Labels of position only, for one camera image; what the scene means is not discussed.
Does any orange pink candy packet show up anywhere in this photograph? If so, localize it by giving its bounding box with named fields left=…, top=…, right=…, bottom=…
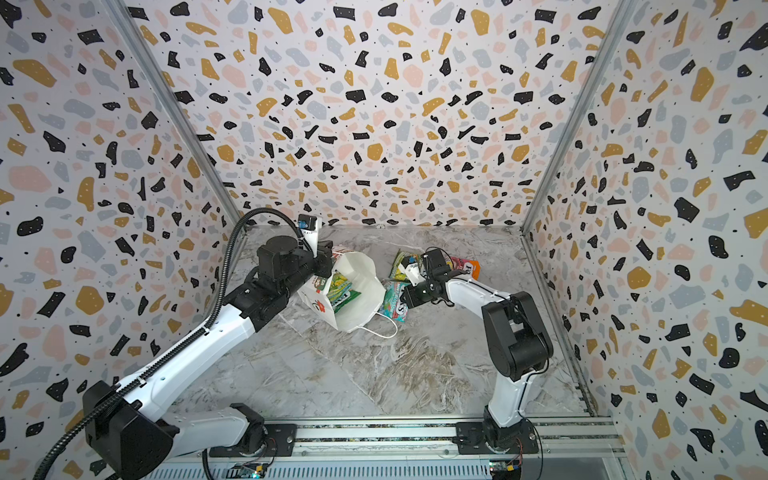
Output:
left=451, top=257, right=481, bottom=280

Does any green yellow candy packet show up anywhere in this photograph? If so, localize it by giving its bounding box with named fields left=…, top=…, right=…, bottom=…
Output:
left=389, top=249, right=421, bottom=282

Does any white paper bag with flower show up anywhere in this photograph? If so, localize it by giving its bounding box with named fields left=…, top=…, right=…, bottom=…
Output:
left=298, top=247, right=398, bottom=339

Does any teal mint candy packet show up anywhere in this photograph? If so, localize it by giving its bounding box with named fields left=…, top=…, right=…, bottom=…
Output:
left=378, top=280, right=409, bottom=323

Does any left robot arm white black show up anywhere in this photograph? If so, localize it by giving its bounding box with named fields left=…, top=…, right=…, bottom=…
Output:
left=83, top=236, right=334, bottom=479

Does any green candy packet in bag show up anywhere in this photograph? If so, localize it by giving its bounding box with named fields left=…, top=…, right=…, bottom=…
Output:
left=326, top=272, right=361, bottom=313

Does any green circuit board left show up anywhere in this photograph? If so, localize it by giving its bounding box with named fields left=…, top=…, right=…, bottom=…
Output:
left=228, top=462, right=269, bottom=479

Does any circuit board right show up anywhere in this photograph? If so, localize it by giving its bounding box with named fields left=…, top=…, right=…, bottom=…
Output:
left=489, top=459, right=522, bottom=480

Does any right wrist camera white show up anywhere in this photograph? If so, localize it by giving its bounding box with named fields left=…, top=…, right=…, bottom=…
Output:
left=398, top=256, right=425, bottom=285

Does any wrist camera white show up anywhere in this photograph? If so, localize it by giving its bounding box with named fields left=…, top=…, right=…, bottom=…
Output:
left=298, top=214, right=322, bottom=257
left=398, top=256, right=425, bottom=285

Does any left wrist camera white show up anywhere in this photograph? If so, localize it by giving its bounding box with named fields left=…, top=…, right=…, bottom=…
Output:
left=298, top=214, right=322, bottom=257

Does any black corrugated cable conduit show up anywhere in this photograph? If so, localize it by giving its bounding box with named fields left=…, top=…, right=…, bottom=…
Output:
left=29, top=208, right=301, bottom=480

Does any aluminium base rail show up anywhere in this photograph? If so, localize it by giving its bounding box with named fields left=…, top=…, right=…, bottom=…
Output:
left=150, top=416, right=634, bottom=479

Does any left aluminium corner post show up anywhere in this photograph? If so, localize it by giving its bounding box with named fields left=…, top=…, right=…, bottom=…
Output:
left=102, top=1, right=240, bottom=222

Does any aluminium corner post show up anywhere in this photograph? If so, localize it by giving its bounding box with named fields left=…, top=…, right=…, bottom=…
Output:
left=102, top=1, right=240, bottom=222
left=520, top=0, right=637, bottom=234

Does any right aluminium corner post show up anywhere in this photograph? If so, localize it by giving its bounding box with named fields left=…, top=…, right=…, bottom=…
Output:
left=520, top=0, right=637, bottom=234

